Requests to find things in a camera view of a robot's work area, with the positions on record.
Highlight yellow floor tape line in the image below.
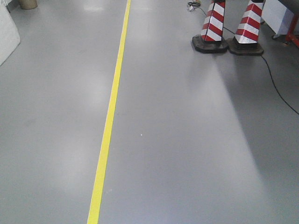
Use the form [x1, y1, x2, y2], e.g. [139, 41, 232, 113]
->
[87, 0, 131, 224]

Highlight white cabinet panel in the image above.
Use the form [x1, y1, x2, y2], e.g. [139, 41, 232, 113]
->
[262, 0, 294, 35]

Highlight right red white traffic cone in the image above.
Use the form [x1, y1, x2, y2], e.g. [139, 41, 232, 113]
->
[227, 0, 264, 56]

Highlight left red white traffic cone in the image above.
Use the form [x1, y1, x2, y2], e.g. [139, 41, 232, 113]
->
[192, 0, 228, 53]

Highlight black floor cable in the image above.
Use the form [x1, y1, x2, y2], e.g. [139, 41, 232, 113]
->
[186, 1, 299, 115]

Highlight red white traffic cone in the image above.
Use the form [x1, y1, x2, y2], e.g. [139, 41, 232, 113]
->
[227, 0, 264, 56]
[192, 0, 228, 53]

